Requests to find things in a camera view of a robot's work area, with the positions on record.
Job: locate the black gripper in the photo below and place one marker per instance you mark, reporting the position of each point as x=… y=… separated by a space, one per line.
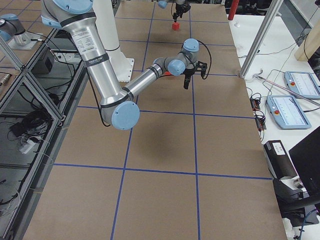
x=179 y=7
x=189 y=71

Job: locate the red block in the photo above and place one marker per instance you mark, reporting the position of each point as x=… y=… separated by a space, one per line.
x=175 y=26
x=167 y=74

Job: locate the red cylinder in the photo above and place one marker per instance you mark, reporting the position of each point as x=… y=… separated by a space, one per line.
x=233 y=9

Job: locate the small circuit board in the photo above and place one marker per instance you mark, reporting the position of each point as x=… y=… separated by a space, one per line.
x=255 y=103

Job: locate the near blue teach pendant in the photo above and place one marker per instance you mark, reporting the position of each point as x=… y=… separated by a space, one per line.
x=287 y=112

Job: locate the blue teach pendant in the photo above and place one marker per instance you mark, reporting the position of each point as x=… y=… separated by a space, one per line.
x=302 y=83
x=287 y=112

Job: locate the far blue teach pendant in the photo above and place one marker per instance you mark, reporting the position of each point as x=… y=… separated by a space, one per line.
x=302 y=83

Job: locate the black box with label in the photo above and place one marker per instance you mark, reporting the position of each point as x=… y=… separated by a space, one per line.
x=278 y=160

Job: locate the black computer monitor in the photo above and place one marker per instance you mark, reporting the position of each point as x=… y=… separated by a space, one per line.
x=305 y=156

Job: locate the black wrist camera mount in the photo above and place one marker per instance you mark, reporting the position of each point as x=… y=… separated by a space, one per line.
x=202 y=68

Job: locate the metal rod with handle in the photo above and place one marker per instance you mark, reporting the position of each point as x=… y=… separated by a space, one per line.
x=286 y=88

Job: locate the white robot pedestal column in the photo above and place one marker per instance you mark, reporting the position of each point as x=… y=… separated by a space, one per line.
x=112 y=37

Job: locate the aluminium frame post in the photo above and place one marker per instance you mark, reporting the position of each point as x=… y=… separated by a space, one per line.
x=261 y=34

